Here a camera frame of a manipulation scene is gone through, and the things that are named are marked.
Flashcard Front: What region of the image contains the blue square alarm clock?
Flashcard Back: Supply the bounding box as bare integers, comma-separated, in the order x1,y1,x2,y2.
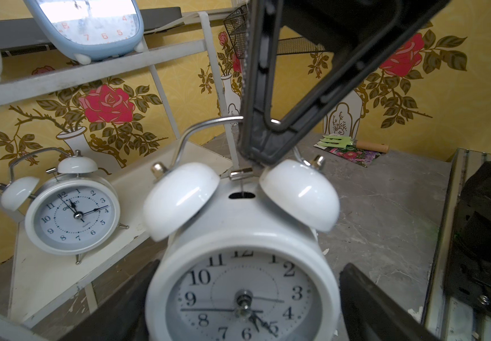
25,0,147,65

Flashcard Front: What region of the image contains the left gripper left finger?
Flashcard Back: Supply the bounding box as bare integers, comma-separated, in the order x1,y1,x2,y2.
61,260,160,340

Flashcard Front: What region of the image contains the black wire mesh basket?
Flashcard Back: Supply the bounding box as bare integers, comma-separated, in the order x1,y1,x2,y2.
223,3,327,61

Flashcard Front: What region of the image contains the aluminium slotted base rail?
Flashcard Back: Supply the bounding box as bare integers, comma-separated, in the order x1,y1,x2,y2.
421,149,491,340

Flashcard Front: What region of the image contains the white twin-bell alarm clock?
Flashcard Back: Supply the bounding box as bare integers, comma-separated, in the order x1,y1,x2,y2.
0,148,129,264

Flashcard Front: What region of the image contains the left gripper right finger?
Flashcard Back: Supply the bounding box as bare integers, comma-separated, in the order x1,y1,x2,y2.
339,263,437,341

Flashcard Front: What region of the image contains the pink white seed packet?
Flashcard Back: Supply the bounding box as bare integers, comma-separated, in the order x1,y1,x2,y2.
314,142,382,168

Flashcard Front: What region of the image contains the white two-tier shelf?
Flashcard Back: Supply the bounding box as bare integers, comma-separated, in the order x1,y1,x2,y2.
0,9,230,340

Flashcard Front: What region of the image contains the green plastic garden fork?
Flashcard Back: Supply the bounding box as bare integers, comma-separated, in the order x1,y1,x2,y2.
316,135,390,153

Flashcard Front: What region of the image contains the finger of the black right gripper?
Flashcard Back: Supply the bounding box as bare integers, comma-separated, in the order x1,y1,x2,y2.
237,0,453,166

